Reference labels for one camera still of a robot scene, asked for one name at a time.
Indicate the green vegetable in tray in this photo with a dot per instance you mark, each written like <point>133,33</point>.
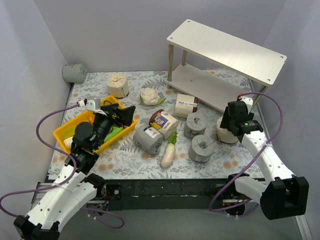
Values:
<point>114,131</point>

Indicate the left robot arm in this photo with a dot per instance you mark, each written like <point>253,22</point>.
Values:
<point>75,185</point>

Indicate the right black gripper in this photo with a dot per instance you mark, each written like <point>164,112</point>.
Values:
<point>225,122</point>

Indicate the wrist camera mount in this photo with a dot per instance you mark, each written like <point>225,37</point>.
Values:
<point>247,100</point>
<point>91,103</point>

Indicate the grey roll with logo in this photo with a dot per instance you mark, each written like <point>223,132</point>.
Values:
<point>196,124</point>

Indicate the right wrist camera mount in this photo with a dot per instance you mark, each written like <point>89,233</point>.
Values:
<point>247,100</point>

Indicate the cream roll with label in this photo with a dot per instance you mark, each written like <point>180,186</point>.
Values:
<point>185,105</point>

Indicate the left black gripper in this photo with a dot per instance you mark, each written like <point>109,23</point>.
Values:
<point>112,115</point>

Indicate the cream roll with cartoon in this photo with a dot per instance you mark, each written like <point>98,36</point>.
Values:
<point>164,123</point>

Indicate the grey roll front right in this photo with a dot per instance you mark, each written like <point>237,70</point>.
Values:
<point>201,148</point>

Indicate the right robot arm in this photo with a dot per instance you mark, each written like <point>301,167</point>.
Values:
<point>284,194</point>

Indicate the white cauliflower with leaves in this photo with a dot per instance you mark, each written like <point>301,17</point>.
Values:
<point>150,97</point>

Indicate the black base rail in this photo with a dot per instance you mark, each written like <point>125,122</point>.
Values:
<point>215,195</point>

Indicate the grey roll by wall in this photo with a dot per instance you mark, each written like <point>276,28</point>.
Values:
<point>74,73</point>

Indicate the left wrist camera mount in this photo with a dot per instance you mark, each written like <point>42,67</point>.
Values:
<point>91,103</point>

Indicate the yellow plastic tray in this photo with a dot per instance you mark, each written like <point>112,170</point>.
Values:
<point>72,125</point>

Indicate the white daikon radish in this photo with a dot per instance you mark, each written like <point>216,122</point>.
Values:
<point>170,151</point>

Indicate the grey roll lying down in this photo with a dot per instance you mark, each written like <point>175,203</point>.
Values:
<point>148,138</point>

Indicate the white two-tier shelf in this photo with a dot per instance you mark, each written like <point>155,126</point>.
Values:
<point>247,59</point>

